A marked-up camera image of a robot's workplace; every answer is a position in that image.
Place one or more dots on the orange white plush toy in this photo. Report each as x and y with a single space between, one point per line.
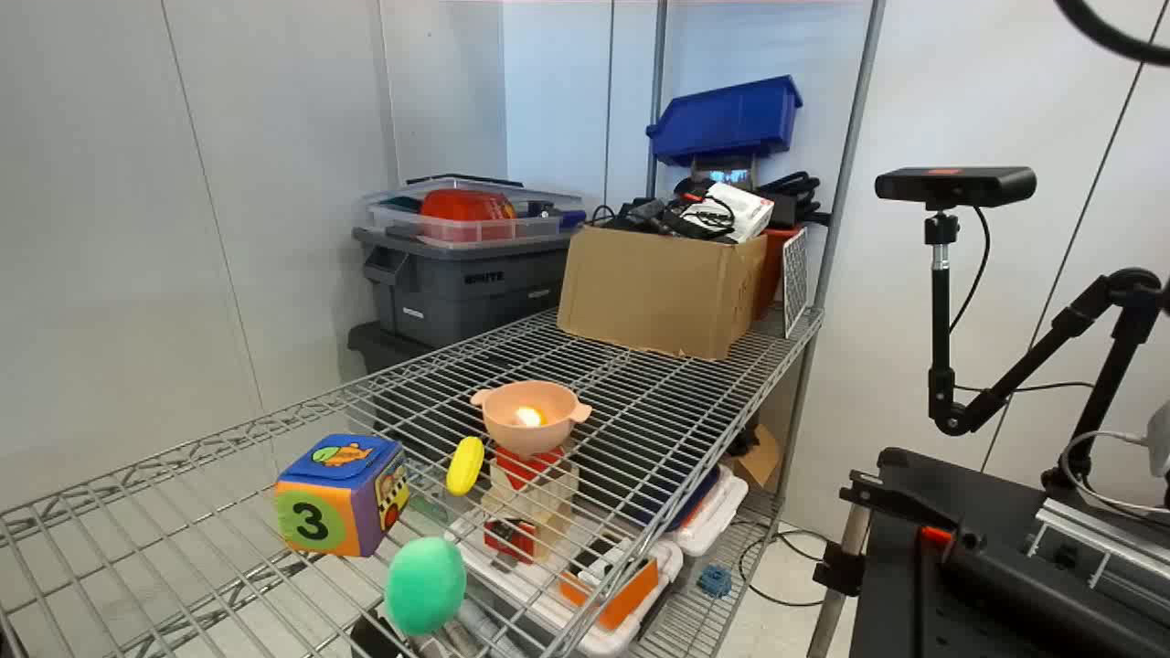
528 416

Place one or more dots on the yellow corn toy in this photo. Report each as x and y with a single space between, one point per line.
466 465

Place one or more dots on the green ball toy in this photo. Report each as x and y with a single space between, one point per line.
425 585

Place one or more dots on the colourful number plush cube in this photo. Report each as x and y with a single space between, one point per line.
331 505

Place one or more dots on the peach plastic bowl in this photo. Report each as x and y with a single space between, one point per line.
551 435

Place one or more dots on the red beige wooden block toy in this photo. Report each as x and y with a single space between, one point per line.
532 513

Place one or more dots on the brown cardboard box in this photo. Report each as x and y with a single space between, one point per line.
661 295

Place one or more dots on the grey storage tote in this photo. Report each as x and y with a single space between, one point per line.
460 295

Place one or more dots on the clear lidded plastic container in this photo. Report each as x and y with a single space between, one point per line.
489 213

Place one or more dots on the white black electronic device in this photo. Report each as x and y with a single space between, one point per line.
733 208

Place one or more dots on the cardboard scrap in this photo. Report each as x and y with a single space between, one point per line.
757 460

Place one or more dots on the white plastic tray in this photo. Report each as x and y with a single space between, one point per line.
716 513

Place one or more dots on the blue plastic bin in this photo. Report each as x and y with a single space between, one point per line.
726 120

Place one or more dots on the white orange flat box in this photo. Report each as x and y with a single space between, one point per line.
626 598

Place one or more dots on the small blue object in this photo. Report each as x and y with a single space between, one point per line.
716 581

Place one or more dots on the black equipment cart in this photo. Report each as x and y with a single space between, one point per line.
973 585

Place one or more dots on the black articulated camera stand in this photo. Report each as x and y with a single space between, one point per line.
940 315

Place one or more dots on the black stereo camera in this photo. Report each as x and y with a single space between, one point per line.
956 182

